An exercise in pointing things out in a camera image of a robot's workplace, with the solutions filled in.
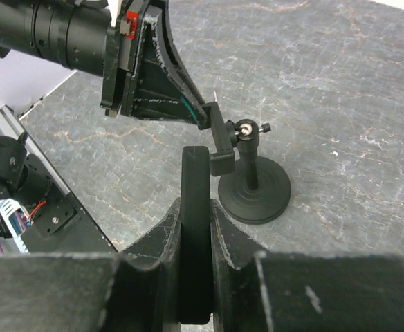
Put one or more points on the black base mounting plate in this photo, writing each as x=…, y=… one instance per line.
x=38, y=209

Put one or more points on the black phone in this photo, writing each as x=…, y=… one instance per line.
x=195, y=275

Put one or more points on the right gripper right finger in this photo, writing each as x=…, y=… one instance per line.
x=259, y=290

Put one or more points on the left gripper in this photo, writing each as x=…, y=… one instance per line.
x=160, y=87

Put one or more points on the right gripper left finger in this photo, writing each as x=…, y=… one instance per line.
x=72, y=279

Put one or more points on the round base phone stand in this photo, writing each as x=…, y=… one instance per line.
x=252, y=189

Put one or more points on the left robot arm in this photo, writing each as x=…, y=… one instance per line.
x=133, y=52

